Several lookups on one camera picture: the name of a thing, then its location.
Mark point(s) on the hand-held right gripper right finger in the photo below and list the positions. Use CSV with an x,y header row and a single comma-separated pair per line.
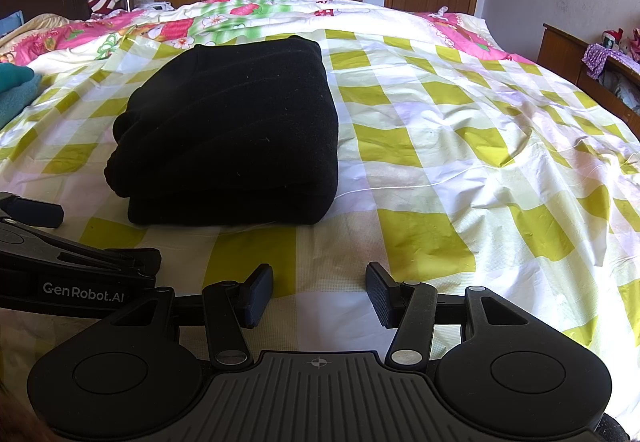
x,y
381,294

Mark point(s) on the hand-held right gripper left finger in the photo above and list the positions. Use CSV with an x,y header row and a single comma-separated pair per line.
x,y
259,294

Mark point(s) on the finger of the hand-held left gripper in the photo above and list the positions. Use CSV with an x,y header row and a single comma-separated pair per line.
x,y
40,214
147,260

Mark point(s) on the black garment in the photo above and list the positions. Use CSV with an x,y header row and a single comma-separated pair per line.
x,y
230,132

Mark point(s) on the light teal garment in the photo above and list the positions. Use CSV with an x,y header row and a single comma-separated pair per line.
x,y
17,105

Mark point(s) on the dark teal garment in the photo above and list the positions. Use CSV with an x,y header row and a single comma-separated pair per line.
x,y
12,75

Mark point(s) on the checked floral printed quilt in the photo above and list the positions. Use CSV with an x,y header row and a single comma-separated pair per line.
x,y
450,147

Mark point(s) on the cream pillow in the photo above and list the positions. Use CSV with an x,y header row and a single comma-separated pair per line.
x,y
42,25

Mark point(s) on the blue pillow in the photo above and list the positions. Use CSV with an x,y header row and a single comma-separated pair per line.
x,y
10,25

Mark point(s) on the red white striped pillow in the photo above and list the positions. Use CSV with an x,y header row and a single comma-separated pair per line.
x,y
105,0

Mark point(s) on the pale crumpled cloth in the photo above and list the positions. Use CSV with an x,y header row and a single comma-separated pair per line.
x,y
155,6

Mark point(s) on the purple patterned cloth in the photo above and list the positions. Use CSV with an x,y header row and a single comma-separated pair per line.
x,y
597,58

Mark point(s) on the red white plush toy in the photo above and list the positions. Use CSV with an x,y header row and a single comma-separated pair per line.
x,y
611,40

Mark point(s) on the pink plush toy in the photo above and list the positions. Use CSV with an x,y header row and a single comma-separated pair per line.
x,y
632,42

